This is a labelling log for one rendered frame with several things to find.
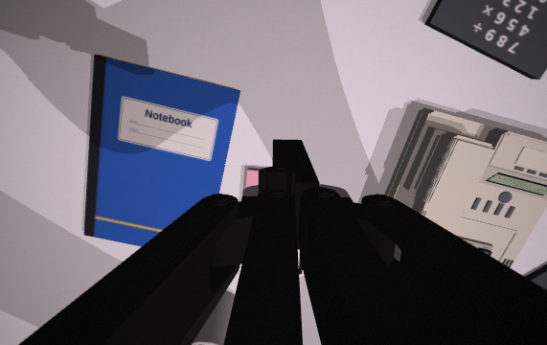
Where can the blue notebook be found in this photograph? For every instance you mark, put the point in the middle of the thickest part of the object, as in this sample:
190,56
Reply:
158,144

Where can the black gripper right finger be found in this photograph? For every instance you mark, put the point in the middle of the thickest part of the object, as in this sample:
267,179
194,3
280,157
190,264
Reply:
442,291

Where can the pink sticky note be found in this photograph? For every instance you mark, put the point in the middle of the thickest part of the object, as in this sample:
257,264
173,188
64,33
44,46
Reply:
252,177

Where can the grey mug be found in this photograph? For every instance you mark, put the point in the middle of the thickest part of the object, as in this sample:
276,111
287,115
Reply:
214,330

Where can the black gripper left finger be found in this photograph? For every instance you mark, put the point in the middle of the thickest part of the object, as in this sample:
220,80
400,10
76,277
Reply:
164,293

